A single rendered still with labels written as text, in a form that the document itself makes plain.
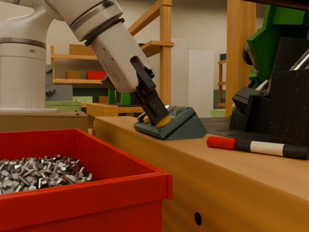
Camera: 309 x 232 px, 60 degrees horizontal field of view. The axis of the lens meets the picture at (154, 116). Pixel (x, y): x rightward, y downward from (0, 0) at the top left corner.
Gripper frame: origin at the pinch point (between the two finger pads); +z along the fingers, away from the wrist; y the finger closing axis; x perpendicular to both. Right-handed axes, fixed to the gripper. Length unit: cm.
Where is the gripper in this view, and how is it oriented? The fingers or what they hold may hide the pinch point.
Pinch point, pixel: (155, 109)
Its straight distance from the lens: 47.0
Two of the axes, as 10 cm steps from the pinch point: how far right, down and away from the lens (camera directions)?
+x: 7.6, -5.9, 2.7
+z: 5.3, 8.0, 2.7
